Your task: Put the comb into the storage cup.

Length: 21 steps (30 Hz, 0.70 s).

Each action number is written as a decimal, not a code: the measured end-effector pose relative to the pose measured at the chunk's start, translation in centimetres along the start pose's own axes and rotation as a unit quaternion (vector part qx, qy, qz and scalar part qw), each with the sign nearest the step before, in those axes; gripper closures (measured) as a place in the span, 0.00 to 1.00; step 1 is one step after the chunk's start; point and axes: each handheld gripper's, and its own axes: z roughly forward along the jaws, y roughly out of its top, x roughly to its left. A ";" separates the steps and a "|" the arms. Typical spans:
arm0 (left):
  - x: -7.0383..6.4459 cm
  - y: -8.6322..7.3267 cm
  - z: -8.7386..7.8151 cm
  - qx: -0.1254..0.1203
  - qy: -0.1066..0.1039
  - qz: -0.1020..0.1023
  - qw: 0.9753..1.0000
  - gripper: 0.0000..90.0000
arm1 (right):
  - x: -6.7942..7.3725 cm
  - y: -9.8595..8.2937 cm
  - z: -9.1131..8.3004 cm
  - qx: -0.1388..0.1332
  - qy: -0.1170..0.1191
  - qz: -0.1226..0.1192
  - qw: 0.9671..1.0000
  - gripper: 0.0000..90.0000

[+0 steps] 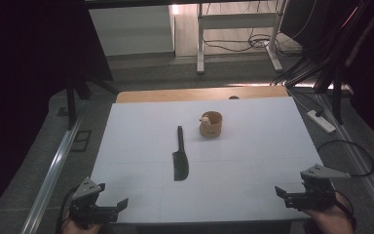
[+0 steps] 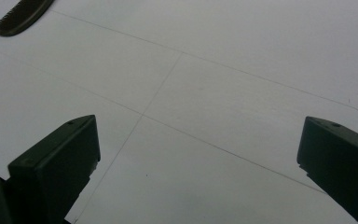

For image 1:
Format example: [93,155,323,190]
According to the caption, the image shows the left hand-held gripper cable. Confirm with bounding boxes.
[56,184,82,234]

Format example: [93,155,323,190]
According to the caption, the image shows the white metal desk frame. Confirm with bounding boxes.
[196,0,288,75]

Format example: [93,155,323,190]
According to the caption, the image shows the aluminium floor rail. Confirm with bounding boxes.
[19,100,91,234]
[316,92,374,228]

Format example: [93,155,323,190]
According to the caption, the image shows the black comb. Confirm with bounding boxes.
[171,125,190,182]

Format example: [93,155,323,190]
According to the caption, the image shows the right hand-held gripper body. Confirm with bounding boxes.
[285,164,352,213]

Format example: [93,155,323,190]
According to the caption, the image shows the right hand-held gripper cable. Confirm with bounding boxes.
[332,189,358,228]

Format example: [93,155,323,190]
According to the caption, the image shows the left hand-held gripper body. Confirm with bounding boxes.
[68,176,119,228]

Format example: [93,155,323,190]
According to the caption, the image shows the person's left hand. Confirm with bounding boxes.
[62,219,102,234]

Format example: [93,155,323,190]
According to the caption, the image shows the pale partition panel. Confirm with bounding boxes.
[89,4,176,57]

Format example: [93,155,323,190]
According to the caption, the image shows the white power strip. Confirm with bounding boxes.
[306,109,337,135]

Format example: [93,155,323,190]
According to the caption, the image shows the black floor plate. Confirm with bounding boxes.
[70,130,93,153]

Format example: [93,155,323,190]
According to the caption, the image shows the tangled black floor cables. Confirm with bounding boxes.
[203,28,303,58]

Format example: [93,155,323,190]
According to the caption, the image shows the black metal stand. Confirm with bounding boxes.
[65,72,121,131]

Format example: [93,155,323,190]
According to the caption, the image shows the thin white cable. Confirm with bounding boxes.
[285,86,316,113]

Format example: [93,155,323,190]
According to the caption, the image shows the hand-held gripper cable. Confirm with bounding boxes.
[332,189,358,228]
[56,184,82,234]

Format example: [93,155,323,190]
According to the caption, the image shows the round wooden cup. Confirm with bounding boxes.
[199,110,224,138]

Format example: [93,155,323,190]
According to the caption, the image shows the person's right hand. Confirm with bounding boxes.
[305,194,355,234]

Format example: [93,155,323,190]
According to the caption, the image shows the white foam board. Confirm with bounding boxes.
[90,96,324,225]

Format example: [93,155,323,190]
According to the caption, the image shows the black tripod stand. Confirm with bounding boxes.
[271,0,374,126]

